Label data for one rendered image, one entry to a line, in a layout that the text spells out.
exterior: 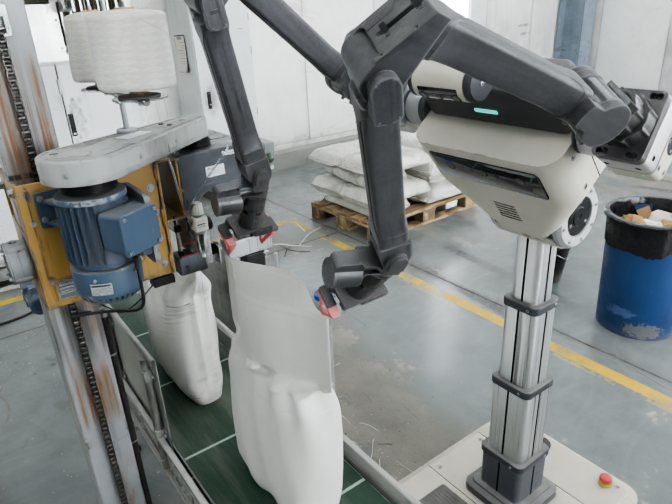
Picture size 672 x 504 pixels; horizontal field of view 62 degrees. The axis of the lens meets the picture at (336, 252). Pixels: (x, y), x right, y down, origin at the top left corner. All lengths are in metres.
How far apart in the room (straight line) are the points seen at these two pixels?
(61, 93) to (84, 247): 2.94
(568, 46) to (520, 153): 8.72
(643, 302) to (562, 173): 2.15
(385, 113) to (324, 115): 6.02
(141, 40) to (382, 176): 0.63
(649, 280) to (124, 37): 2.65
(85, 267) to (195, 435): 0.88
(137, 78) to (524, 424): 1.32
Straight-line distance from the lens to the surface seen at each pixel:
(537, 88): 0.84
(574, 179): 1.19
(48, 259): 1.50
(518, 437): 1.75
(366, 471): 1.83
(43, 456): 2.79
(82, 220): 1.29
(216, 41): 1.17
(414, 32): 0.67
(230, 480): 1.85
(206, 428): 2.05
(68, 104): 4.23
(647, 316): 3.30
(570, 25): 9.86
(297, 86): 6.47
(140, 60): 1.26
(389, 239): 0.93
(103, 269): 1.33
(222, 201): 1.30
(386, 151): 0.79
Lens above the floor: 1.68
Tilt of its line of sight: 24 degrees down
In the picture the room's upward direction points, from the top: 3 degrees counter-clockwise
